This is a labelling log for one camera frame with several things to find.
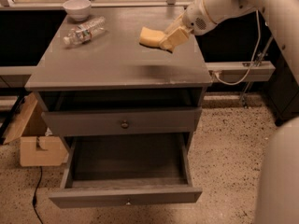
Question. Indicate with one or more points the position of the open grey drawer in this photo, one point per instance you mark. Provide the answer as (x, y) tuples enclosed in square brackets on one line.
[(136, 169)]

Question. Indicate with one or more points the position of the white ceramic bowl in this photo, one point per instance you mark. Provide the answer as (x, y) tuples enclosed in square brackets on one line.
[(78, 10)]

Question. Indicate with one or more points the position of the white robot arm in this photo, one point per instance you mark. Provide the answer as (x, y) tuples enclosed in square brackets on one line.
[(278, 192)]

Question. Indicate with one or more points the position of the grey wooden drawer cabinet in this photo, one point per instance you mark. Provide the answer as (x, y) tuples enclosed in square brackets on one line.
[(118, 99)]

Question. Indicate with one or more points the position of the yellow sponge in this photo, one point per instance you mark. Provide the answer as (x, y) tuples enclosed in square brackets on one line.
[(150, 38)]

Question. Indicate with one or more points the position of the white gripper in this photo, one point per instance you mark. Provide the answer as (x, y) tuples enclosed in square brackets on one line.
[(195, 17)]

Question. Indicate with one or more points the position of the cardboard box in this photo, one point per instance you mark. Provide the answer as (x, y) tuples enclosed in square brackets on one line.
[(27, 130)]

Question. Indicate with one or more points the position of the closed grey drawer with knob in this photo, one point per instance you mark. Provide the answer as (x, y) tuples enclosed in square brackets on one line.
[(117, 122)]

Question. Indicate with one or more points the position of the clear plastic water bottle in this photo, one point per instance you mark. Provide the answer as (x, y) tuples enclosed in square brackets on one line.
[(86, 31)]

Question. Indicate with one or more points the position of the grey metal rail frame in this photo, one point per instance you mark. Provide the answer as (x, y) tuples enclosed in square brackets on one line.
[(34, 55)]

